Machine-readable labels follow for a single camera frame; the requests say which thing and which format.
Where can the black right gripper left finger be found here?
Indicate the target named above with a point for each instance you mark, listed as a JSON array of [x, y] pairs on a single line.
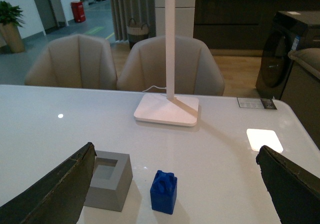
[[58, 197]]

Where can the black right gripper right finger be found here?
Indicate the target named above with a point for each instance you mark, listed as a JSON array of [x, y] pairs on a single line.
[[295, 192]]

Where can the blue plastic part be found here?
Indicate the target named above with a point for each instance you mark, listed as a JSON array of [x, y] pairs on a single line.
[[163, 192]]

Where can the gray square base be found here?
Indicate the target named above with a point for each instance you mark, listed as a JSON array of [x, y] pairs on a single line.
[[111, 180]]

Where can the black label card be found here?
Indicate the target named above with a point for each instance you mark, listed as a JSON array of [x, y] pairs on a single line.
[[256, 103]]

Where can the white desk lamp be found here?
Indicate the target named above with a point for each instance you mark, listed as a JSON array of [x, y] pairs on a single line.
[[168, 108]]

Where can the beige left chair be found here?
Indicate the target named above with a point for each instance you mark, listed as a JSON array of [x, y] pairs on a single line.
[[75, 61]]

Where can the black washing machine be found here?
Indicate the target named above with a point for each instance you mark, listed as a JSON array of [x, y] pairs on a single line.
[[290, 30]]

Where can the woven basket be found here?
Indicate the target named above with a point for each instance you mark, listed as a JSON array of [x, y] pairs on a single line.
[[136, 32]]

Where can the green potted plant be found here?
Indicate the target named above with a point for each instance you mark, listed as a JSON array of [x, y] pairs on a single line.
[[11, 19]]

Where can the dark kitchen cabinet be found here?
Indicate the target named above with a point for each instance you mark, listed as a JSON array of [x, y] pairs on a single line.
[[240, 24]]

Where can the red bin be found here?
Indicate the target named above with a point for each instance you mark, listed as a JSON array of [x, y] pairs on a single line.
[[78, 11]]

